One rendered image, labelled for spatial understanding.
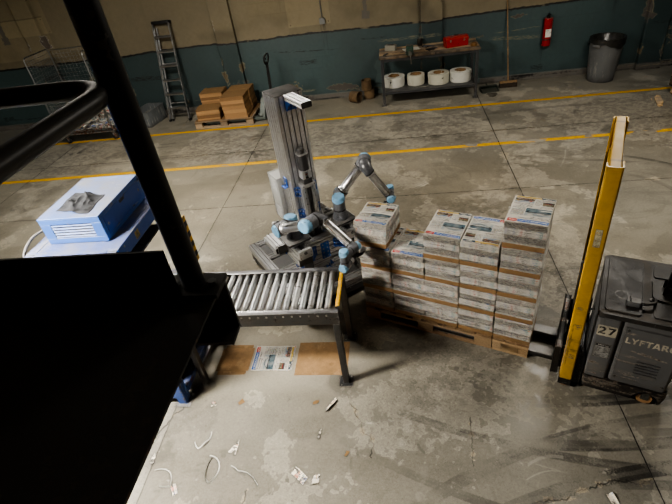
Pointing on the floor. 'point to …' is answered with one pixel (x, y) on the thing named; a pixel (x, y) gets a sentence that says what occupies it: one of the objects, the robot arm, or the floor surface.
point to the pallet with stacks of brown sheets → (227, 106)
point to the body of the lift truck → (630, 331)
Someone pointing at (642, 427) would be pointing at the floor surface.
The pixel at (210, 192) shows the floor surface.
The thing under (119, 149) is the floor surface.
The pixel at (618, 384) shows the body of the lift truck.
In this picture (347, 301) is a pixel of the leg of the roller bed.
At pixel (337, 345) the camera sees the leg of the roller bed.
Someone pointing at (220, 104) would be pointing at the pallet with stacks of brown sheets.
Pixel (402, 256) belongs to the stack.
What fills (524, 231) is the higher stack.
